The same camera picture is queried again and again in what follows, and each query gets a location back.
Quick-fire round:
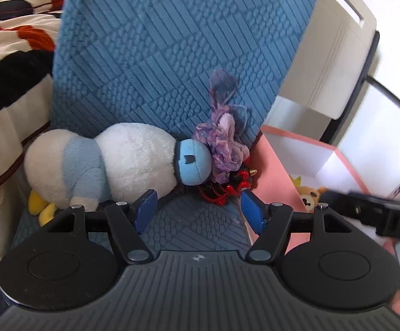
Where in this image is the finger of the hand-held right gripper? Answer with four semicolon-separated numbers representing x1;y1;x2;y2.
319;189;386;229

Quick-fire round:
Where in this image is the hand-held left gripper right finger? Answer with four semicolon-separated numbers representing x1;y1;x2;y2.
240;190;356;262

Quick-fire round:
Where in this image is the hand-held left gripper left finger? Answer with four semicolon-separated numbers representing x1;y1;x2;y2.
43;189;159;265

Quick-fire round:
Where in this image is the black and red toy figure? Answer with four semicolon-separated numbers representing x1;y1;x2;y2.
196;165;259;207

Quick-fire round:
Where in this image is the white and blue plush duck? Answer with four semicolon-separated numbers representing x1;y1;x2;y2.
24;122;212;226

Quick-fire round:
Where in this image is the pink cardboard box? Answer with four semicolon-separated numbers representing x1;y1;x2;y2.
243;125;400;249

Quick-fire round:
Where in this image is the small brown plush bear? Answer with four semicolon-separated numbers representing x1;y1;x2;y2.
290;175;329;213

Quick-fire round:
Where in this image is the purple fabric flower scrunchie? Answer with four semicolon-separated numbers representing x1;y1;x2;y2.
191;69;252;184

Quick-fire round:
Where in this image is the black curved metal tube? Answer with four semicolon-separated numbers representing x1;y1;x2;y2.
368;76;400;126

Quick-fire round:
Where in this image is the white plastic chair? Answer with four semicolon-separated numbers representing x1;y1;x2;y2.
278;0;382;145

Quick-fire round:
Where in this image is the blue textured seat cover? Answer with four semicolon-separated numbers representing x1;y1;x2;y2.
10;0;326;253

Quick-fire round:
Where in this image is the cream bedspread with maroon trim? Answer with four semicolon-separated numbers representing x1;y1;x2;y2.
0;72;54;207

